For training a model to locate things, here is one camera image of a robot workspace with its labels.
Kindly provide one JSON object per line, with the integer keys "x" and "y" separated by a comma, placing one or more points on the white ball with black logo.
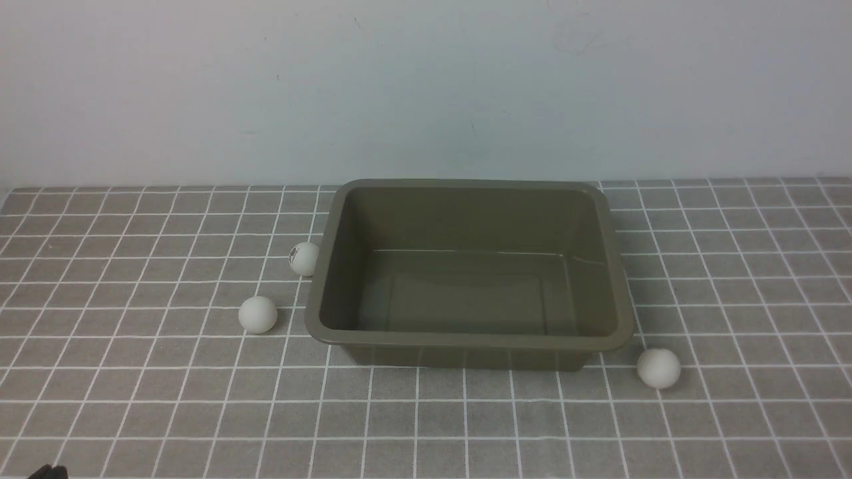
{"x": 303, "y": 257}

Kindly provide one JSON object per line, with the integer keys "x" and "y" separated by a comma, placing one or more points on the plain white ball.
{"x": 658, "y": 368}
{"x": 257, "y": 315}

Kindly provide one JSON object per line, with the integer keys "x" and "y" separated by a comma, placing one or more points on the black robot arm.
{"x": 50, "y": 472}

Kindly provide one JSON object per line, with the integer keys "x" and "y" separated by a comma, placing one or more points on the olive green plastic bin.
{"x": 507, "y": 275}

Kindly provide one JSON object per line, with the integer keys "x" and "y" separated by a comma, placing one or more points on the grey checked table mat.
{"x": 122, "y": 355}

